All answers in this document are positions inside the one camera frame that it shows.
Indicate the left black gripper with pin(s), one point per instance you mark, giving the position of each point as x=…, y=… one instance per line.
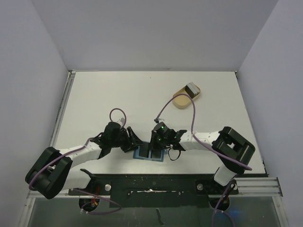
x=131, y=139

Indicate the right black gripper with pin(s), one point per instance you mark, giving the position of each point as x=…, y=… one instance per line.
x=155, y=142

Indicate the blue card holder wallet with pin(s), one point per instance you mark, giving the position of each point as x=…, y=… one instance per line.
x=136, y=151

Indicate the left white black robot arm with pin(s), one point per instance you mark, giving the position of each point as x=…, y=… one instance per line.
x=51, y=172

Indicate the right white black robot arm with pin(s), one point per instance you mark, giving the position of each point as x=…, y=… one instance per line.
x=234, y=150

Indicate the stack of cards in tray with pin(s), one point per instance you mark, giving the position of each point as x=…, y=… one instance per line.
x=192, y=90

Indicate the tan oval wooden tray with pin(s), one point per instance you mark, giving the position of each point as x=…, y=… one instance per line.
x=180, y=100

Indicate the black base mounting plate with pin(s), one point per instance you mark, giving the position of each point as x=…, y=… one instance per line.
x=157, y=190

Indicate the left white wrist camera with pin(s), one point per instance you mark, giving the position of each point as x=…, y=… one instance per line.
x=121, y=121

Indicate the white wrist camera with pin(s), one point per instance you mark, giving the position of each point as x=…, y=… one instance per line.
x=121, y=121
x=158, y=120

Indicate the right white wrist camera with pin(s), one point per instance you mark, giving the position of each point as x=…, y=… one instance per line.
x=158, y=120

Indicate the left aluminium rail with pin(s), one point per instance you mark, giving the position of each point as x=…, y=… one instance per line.
x=62, y=107

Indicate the aluminium rail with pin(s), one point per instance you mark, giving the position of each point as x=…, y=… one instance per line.
x=62, y=107
x=37, y=194
x=259, y=187

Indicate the right aluminium rail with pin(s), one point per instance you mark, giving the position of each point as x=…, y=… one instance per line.
x=259, y=187

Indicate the front aluminium rail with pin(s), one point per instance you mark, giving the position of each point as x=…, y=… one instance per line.
x=37, y=194

